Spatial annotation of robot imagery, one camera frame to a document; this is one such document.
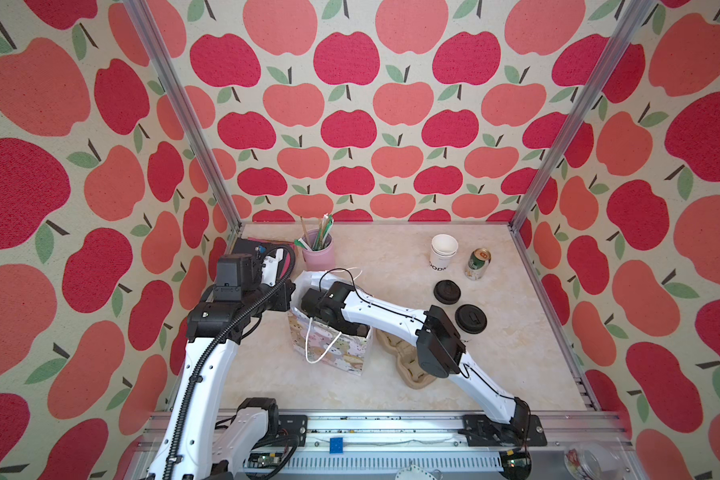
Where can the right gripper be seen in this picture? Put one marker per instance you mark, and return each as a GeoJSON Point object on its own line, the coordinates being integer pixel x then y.
{"type": "Point", "coordinates": [311, 303]}

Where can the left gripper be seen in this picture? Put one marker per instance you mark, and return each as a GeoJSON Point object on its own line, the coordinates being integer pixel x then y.
{"type": "Point", "coordinates": [284, 289]}

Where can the white paper gift bag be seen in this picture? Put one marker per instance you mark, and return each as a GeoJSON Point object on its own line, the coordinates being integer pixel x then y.
{"type": "Point", "coordinates": [317, 342]}

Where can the cardboard cup carrier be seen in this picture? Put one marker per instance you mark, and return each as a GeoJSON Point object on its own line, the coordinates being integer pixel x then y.
{"type": "Point", "coordinates": [406, 360]}

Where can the black cup lid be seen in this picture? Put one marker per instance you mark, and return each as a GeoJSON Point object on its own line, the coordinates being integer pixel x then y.
{"type": "Point", "coordinates": [447, 292]}
{"type": "Point", "coordinates": [471, 319]}

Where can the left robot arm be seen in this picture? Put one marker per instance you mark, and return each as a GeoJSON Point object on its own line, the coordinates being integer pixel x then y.
{"type": "Point", "coordinates": [191, 447]}

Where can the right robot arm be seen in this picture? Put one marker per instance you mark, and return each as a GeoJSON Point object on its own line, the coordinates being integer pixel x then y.
{"type": "Point", "coordinates": [439, 347]}

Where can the black napkin stack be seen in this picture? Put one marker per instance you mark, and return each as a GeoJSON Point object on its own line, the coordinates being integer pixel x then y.
{"type": "Point", "coordinates": [252, 246]}

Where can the pink straw holder cup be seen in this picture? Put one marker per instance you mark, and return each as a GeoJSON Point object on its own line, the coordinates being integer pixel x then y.
{"type": "Point", "coordinates": [322, 259]}

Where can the brown wooden stirrer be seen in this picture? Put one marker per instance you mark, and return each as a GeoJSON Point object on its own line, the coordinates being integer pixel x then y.
{"type": "Point", "coordinates": [305, 237]}

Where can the green paper straw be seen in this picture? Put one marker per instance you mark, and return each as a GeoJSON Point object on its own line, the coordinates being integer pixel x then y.
{"type": "Point", "coordinates": [323, 232]}

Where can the blue small block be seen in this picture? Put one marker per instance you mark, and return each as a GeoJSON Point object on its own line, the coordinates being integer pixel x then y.
{"type": "Point", "coordinates": [336, 445]}

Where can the green drink can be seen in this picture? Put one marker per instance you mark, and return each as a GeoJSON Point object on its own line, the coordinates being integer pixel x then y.
{"type": "Point", "coordinates": [477, 263]}

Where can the clear plastic container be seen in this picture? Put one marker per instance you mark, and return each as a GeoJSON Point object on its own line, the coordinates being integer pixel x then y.
{"type": "Point", "coordinates": [593, 461]}

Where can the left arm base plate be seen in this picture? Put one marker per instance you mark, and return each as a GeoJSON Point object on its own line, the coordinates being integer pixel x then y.
{"type": "Point", "coordinates": [286, 430]}

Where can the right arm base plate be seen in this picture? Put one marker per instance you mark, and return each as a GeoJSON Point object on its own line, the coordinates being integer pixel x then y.
{"type": "Point", "coordinates": [480, 431]}

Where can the left aluminium frame post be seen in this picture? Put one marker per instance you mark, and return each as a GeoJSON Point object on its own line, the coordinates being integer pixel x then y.
{"type": "Point", "coordinates": [150, 36]}

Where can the aluminium frame post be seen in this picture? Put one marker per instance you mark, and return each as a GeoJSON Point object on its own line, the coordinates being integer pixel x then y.
{"type": "Point", "coordinates": [635, 14]}
{"type": "Point", "coordinates": [150, 36]}

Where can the right aluminium frame post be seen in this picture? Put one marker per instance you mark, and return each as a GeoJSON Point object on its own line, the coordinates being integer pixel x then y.
{"type": "Point", "coordinates": [635, 14]}

